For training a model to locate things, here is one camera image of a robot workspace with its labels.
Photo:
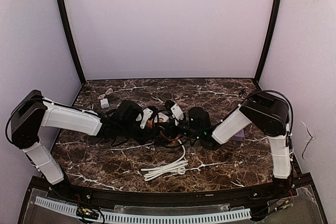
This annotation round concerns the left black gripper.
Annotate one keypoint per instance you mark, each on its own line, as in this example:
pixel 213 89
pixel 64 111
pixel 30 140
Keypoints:
pixel 151 128

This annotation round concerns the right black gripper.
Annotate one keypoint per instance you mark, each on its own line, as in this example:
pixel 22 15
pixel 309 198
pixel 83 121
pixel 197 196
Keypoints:
pixel 172 128

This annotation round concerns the white cube adapter with sticker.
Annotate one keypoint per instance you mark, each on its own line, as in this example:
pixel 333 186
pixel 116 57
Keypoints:
pixel 161 118

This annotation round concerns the orange power strip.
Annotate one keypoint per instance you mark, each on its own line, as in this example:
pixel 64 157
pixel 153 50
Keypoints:
pixel 159 129

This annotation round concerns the white USB charger with cable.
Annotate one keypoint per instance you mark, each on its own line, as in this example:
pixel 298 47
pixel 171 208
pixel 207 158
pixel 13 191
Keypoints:
pixel 103 98

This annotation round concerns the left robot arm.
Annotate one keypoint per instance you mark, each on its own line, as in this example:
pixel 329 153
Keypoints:
pixel 36 111

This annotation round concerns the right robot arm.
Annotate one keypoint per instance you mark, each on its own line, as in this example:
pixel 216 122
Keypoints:
pixel 268 110

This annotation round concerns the purple power strip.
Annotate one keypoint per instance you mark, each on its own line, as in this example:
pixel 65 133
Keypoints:
pixel 239 136

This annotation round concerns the white slotted cable duct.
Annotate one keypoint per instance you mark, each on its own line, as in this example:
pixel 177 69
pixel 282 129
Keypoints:
pixel 133 214

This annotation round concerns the black front rail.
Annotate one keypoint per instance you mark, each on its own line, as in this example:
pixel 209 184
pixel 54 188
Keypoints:
pixel 251 196

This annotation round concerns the left black frame post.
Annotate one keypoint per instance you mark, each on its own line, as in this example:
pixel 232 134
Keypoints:
pixel 70 41

